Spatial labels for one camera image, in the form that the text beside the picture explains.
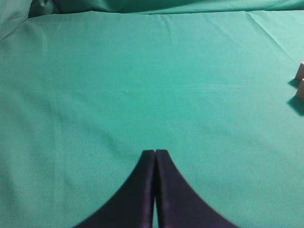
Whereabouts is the pink cube placed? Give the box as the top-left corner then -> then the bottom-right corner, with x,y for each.
295,79 -> 304,101
295,62 -> 304,80

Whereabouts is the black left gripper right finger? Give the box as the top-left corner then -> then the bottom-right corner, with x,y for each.
154,150 -> 236,228

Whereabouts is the green cloth backdrop and cover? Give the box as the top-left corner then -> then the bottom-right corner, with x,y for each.
0,0 -> 304,228

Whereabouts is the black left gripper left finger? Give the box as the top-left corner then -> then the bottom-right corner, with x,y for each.
76,150 -> 155,228

